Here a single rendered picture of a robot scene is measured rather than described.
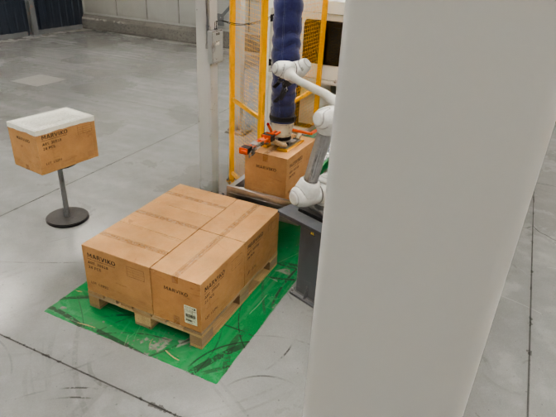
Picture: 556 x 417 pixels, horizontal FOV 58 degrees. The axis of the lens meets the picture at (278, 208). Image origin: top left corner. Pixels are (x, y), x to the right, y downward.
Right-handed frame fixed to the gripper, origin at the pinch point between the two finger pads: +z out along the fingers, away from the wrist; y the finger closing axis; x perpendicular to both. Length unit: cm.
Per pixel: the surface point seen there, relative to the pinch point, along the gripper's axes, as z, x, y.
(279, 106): 25.5, -21.6, 12.4
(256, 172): 65, -22, -31
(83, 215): 227, 80, -30
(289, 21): -25, 1, 51
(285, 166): 38, -34, -35
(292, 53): -9.6, -11.8, 37.4
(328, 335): -225, 154, -229
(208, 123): 132, -9, 53
